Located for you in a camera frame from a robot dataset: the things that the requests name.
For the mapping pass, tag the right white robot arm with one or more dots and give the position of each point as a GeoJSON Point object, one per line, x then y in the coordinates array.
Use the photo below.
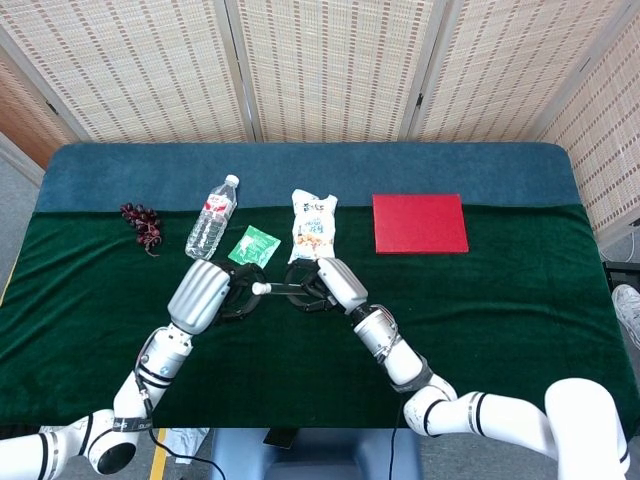
{"type": "Point", "coordinates": [400, 355]}

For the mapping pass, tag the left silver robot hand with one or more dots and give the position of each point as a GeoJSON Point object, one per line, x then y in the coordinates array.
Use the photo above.
{"type": "Point", "coordinates": [200, 295]}

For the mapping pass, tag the clear glass test tube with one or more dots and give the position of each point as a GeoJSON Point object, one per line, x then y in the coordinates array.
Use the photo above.
{"type": "Point", "coordinates": [285, 288]}

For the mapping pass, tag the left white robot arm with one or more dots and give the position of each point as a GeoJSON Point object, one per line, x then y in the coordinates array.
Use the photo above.
{"type": "Point", "coordinates": [162, 360]}

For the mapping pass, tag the blue table cover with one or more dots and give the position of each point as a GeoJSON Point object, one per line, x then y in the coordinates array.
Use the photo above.
{"type": "Point", "coordinates": [300, 170]}

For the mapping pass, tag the white crumpled cloth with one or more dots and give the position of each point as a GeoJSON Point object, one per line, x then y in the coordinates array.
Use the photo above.
{"type": "Point", "coordinates": [186, 442]}

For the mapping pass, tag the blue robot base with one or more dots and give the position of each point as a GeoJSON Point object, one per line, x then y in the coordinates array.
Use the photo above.
{"type": "Point", "coordinates": [320, 457]}

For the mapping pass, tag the white snack bag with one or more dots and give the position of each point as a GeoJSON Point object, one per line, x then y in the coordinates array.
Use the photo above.
{"type": "Point", "coordinates": [312, 225]}

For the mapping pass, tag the clear plastic water bottle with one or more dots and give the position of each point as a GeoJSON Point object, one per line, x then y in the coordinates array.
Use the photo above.
{"type": "Point", "coordinates": [210, 225]}

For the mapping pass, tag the green sachet packet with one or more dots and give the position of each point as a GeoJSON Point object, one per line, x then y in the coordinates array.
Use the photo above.
{"type": "Point", "coordinates": [254, 245]}

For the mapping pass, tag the white rubber stopper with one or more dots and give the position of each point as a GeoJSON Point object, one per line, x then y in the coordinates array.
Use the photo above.
{"type": "Point", "coordinates": [260, 288]}

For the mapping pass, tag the yellow floor tape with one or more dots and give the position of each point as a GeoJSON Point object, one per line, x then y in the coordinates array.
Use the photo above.
{"type": "Point", "coordinates": [158, 462]}

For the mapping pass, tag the dark red grape bunch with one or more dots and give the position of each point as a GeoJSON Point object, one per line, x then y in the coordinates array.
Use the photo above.
{"type": "Point", "coordinates": [142, 220]}

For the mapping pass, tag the black box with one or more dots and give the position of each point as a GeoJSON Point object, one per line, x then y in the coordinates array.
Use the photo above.
{"type": "Point", "coordinates": [622, 277]}

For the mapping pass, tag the woven folding screen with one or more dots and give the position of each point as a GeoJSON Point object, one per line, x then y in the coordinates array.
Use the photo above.
{"type": "Point", "coordinates": [330, 65]}

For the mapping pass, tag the white sneaker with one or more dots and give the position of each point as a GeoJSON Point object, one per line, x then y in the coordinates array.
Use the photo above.
{"type": "Point", "coordinates": [627, 310]}

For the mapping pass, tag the green velvet cloth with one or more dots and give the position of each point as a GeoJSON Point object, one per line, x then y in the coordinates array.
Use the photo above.
{"type": "Point", "coordinates": [300, 370]}

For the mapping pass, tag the red flat board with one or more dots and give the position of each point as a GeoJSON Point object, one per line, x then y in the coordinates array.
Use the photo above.
{"type": "Point", "coordinates": [420, 222]}

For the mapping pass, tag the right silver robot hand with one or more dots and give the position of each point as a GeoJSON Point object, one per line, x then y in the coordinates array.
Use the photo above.
{"type": "Point", "coordinates": [345, 285]}

